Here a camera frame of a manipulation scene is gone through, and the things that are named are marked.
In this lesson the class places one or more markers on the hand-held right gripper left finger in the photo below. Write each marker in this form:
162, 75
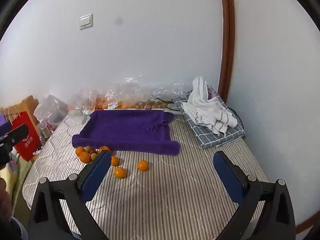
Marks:
98, 172

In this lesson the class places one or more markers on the white light switch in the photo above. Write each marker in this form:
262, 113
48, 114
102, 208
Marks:
86, 21

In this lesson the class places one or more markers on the wooden furniture frame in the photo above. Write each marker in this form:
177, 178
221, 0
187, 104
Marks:
30, 105

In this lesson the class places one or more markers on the brown wooden door frame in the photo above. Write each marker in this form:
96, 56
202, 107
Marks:
227, 42

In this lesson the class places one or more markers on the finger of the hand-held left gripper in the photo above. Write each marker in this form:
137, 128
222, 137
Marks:
4, 128
18, 133

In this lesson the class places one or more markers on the red paper bag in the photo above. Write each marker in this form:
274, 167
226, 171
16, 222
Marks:
25, 135

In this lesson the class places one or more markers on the clear plastic bag of oranges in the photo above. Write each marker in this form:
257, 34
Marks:
117, 100

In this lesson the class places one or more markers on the large orange tomato with stem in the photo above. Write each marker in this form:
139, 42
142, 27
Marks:
104, 148

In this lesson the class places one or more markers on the purple towel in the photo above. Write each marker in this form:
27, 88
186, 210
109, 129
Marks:
125, 127

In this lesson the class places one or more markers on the pink cloth piece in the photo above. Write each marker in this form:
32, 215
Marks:
212, 95

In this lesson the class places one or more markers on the person's left forearm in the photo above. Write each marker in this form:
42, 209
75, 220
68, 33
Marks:
17, 230

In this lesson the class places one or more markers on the grey translucent plastic bag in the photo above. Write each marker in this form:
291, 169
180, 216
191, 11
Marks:
50, 110

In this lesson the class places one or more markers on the pale yellow cloth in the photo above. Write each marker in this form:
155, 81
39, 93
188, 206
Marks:
10, 177

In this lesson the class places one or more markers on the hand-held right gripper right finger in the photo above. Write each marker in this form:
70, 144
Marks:
226, 177

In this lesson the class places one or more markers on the small greenish brown longan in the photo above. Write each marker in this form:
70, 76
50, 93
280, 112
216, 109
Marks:
88, 149
93, 156

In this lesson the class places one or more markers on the white striped towel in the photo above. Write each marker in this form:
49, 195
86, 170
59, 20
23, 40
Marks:
207, 107

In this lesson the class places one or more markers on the small crumpled clear plastic bag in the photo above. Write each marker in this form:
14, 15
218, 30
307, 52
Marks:
82, 102

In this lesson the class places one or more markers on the person's left hand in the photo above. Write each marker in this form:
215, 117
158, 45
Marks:
5, 200

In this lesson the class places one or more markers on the grey checked folded sheet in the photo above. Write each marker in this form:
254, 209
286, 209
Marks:
217, 140

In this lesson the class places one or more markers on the purple paper bag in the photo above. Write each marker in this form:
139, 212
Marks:
2, 119

